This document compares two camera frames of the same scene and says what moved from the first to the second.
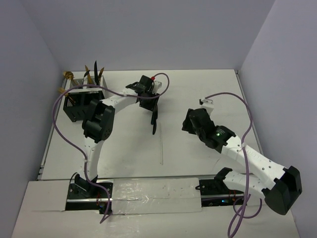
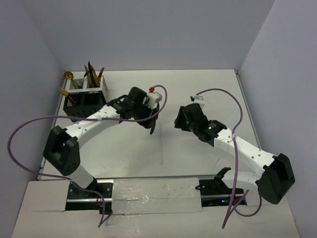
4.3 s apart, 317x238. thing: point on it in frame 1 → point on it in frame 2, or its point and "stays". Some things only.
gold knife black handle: x=100 y=75 → x=94 y=76
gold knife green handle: x=89 y=81 stays
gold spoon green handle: x=69 y=75 stays
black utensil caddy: x=77 y=104 stays
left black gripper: x=151 y=106 → x=144 y=103
